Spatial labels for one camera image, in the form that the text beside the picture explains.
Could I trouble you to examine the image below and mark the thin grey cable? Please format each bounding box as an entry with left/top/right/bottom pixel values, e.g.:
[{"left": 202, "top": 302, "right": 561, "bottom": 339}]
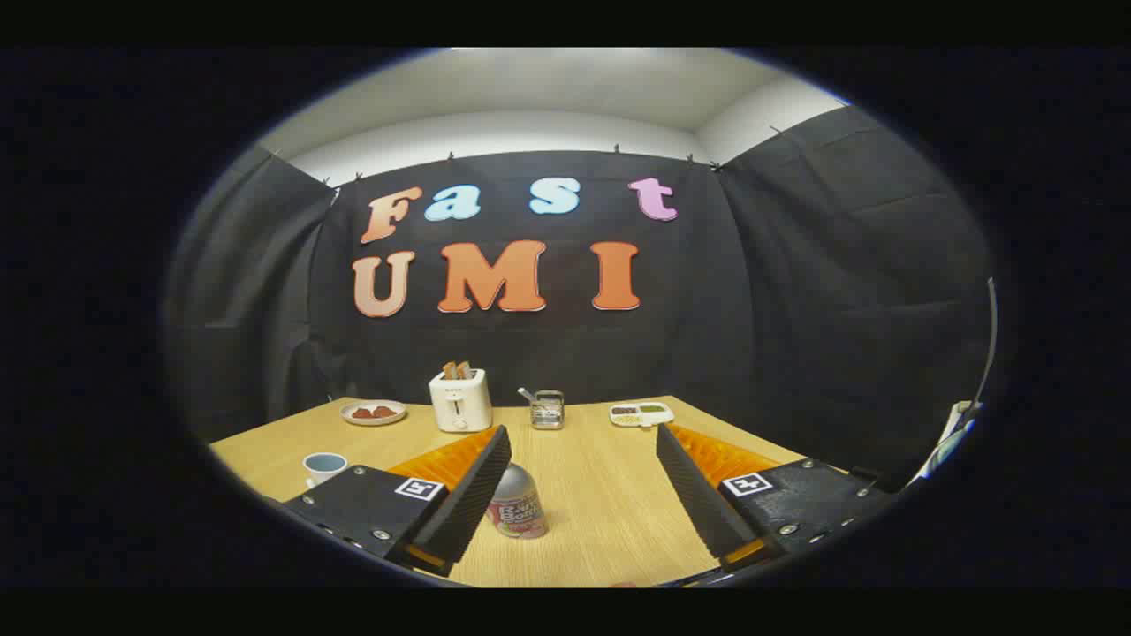
[{"left": 965, "top": 277, "right": 1000, "bottom": 418}]

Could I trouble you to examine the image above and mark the silver juice bottle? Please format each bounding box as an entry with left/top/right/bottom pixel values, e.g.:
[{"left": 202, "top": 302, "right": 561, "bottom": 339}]
[{"left": 488, "top": 462, "right": 550, "bottom": 541}]

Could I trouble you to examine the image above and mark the white cup blue inside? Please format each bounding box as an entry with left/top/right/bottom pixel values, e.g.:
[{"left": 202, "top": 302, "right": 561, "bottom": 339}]
[{"left": 303, "top": 452, "right": 348, "bottom": 488}]

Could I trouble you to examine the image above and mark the white and blue object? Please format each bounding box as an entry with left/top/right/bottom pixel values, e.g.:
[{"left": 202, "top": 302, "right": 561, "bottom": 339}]
[{"left": 919, "top": 400, "right": 983, "bottom": 482}]

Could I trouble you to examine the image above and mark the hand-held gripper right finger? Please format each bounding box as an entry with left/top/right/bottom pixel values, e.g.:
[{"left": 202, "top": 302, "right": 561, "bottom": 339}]
[{"left": 656, "top": 422, "right": 895, "bottom": 573}]

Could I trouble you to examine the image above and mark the wooden table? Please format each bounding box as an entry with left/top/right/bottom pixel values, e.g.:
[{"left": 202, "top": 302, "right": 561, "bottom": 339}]
[{"left": 209, "top": 395, "right": 809, "bottom": 588}]

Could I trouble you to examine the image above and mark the white divided dish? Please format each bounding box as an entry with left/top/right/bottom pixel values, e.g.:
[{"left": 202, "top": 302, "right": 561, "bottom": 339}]
[{"left": 609, "top": 402, "right": 675, "bottom": 429}]

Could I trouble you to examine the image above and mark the white toaster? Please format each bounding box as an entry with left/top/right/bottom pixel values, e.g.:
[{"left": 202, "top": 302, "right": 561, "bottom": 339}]
[{"left": 429, "top": 368, "right": 493, "bottom": 434}]

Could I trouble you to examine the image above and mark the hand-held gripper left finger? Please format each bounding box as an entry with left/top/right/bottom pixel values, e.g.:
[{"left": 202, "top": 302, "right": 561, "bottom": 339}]
[{"left": 285, "top": 425, "right": 513, "bottom": 579}]

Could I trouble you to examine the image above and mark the white round plate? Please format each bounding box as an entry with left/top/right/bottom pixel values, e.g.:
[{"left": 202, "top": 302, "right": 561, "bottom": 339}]
[{"left": 341, "top": 400, "right": 408, "bottom": 427}]

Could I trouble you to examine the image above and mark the metal wire basket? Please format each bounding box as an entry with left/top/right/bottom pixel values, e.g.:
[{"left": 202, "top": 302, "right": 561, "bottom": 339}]
[{"left": 530, "top": 390, "right": 566, "bottom": 431}]

